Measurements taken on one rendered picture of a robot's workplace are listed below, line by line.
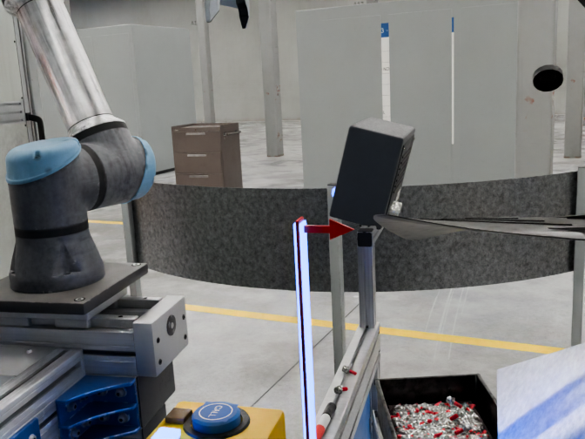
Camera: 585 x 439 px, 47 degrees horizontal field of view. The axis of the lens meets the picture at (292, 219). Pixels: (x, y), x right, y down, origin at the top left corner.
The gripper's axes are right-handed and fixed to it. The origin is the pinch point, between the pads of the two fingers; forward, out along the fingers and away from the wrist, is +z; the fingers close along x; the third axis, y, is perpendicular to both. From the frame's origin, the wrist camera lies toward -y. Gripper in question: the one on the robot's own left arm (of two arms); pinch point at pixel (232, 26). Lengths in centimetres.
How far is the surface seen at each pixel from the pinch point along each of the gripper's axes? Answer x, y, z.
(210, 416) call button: 51, -14, 35
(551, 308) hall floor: -288, -77, 143
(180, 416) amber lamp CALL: 51, -12, 35
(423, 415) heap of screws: 3, -28, 59
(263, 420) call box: 49, -18, 36
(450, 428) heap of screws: 7, -32, 59
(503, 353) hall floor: -220, -48, 143
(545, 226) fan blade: 28, -42, 24
